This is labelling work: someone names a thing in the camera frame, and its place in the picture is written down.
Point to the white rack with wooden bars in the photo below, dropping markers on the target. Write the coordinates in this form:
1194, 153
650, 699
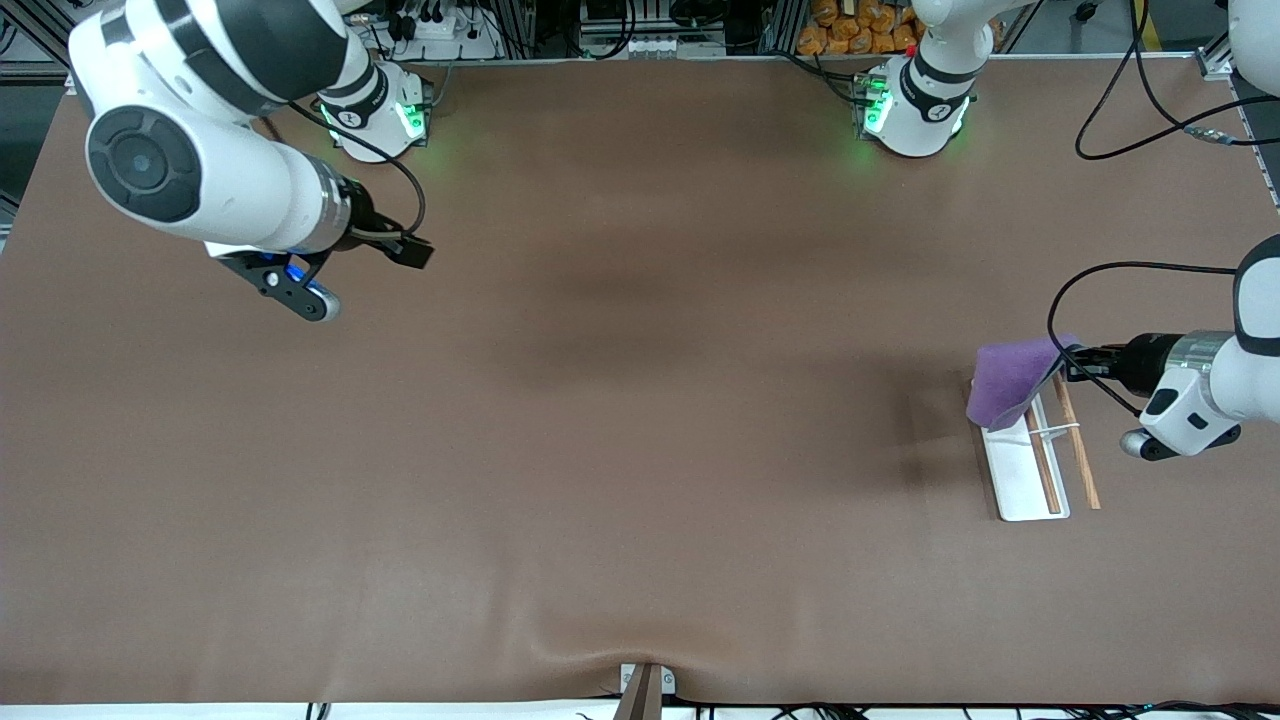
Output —
1015, 480

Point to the aluminium frame profile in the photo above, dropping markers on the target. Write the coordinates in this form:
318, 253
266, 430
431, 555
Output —
30, 40
1215, 60
515, 25
782, 25

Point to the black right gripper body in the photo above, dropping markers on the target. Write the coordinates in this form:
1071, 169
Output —
363, 224

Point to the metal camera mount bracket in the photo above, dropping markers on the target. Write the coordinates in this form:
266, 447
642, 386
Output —
645, 700

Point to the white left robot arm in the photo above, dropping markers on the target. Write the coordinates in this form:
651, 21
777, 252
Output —
920, 110

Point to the white power strip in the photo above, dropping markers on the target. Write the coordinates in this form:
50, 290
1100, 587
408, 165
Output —
450, 30

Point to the purple and grey towel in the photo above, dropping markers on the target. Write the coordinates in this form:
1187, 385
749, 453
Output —
1010, 385

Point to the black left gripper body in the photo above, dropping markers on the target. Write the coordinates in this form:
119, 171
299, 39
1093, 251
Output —
1128, 362

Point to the orange packaged goods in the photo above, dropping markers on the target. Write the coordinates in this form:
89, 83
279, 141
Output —
850, 30

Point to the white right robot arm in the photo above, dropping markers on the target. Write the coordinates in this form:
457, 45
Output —
230, 130

